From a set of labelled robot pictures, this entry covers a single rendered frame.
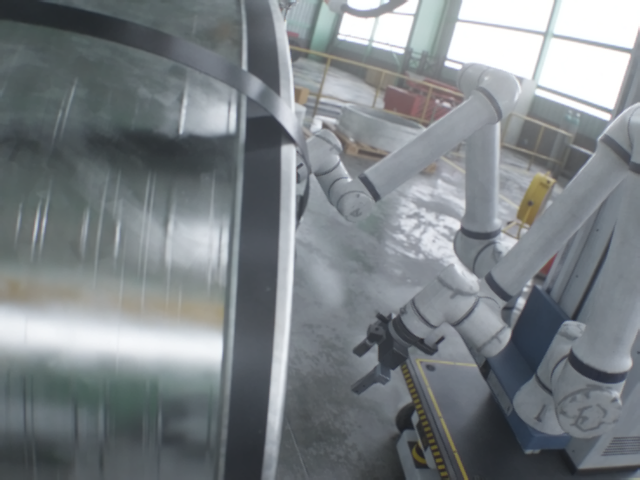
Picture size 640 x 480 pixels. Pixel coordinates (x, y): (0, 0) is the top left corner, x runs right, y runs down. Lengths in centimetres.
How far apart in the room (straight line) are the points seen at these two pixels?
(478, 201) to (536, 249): 57
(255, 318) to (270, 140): 15
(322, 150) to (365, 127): 515
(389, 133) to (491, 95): 512
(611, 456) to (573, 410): 68
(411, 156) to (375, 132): 517
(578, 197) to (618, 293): 23
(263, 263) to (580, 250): 135
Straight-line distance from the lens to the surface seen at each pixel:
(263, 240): 39
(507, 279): 117
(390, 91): 1086
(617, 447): 179
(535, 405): 138
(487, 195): 168
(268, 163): 41
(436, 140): 137
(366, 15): 63
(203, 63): 38
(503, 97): 144
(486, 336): 108
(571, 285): 168
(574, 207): 114
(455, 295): 103
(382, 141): 651
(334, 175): 143
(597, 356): 112
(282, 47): 52
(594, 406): 115
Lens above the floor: 130
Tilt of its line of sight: 22 degrees down
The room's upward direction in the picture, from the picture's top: 16 degrees clockwise
